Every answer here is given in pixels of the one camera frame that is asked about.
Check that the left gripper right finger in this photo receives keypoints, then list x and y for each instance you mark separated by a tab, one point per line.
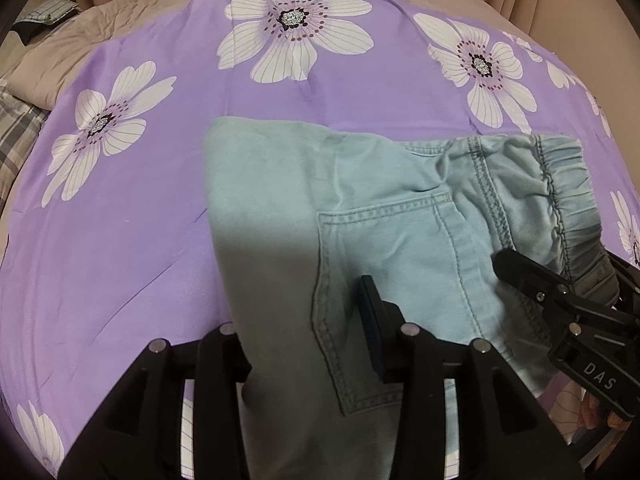
405	354

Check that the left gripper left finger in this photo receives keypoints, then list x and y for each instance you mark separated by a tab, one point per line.
221	365

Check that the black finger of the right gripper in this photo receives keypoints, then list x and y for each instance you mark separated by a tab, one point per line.
540	284

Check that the light blue denim pants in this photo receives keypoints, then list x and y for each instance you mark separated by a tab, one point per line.
299	212

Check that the person's right hand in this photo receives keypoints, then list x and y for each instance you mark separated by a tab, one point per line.
591	415

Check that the purple floral bed sheet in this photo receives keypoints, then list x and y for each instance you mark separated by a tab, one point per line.
109	237

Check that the plaid pillow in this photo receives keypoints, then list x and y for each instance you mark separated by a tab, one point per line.
21	122

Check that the striped folded cloth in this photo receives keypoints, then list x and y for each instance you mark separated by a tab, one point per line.
49	14

